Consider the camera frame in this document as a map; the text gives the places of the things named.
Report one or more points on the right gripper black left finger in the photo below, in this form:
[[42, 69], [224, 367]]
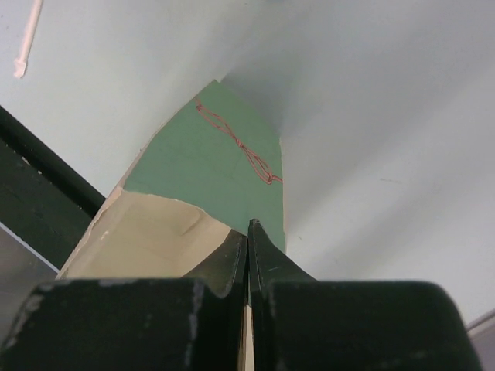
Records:
[[195, 322]]

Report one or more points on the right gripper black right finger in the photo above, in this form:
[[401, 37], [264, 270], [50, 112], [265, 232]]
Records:
[[300, 323]]

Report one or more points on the green illustrated paper bag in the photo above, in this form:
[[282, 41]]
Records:
[[190, 194]]

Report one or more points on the white paper-wrapped straw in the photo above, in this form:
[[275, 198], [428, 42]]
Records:
[[21, 60]]

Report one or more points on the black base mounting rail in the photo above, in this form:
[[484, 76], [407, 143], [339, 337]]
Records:
[[44, 201]]

